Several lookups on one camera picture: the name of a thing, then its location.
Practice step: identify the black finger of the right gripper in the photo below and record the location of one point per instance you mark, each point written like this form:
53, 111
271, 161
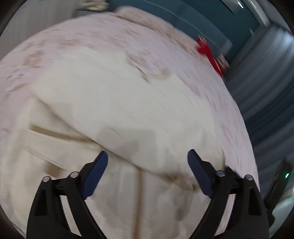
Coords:
278, 185

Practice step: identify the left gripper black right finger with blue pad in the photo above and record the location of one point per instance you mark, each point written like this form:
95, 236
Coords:
248, 218

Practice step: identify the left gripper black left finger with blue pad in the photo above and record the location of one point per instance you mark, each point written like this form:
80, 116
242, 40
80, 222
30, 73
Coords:
47, 217

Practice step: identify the cream quilted zip jacket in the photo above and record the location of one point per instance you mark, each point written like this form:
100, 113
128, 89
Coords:
94, 100

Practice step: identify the grey curtain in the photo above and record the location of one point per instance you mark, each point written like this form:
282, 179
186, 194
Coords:
260, 80

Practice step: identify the small plush toys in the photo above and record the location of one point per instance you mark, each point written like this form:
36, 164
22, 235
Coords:
223, 62

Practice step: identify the red fabric item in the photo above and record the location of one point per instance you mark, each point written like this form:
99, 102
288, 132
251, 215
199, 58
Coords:
204, 49

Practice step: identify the pink butterfly bedspread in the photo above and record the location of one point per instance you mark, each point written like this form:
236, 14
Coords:
23, 67

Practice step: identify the teal upholstered headboard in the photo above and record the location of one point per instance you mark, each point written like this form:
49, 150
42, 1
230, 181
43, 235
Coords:
225, 31

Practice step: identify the left pink floral pillow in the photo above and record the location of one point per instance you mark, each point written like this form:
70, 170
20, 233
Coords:
153, 22

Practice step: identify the pile of beige cloths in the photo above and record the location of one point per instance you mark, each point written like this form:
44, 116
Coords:
94, 5

